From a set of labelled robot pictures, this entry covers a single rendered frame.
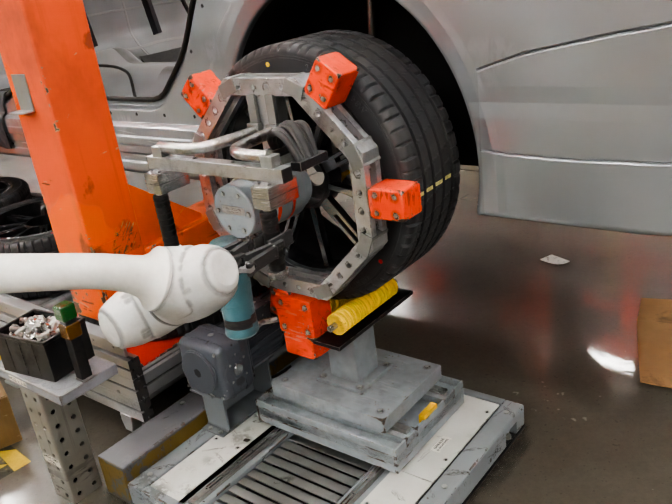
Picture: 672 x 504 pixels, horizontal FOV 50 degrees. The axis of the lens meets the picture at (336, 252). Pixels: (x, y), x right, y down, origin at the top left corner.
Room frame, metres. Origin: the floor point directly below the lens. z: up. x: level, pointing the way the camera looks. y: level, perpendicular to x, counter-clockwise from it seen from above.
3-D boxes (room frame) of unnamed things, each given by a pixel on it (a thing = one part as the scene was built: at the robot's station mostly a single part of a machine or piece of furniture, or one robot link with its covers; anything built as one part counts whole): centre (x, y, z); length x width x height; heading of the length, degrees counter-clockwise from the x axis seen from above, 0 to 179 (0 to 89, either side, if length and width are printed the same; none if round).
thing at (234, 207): (1.64, 0.15, 0.85); 0.21 x 0.14 x 0.14; 140
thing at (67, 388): (1.74, 0.82, 0.44); 0.43 x 0.17 x 0.03; 50
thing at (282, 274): (1.40, 0.13, 0.83); 0.04 x 0.04 x 0.16
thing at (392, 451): (1.82, -0.01, 0.13); 0.50 x 0.36 x 0.10; 50
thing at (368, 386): (1.82, -0.01, 0.32); 0.40 x 0.30 x 0.28; 50
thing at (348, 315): (1.69, -0.05, 0.51); 0.29 x 0.06 x 0.06; 140
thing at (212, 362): (1.94, 0.30, 0.26); 0.42 x 0.18 x 0.35; 140
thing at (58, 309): (1.61, 0.67, 0.64); 0.04 x 0.04 x 0.04; 50
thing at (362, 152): (1.69, 0.10, 0.85); 0.54 x 0.07 x 0.54; 50
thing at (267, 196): (1.43, 0.11, 0.93); 0.09 x 0.05 x 0.05; 140
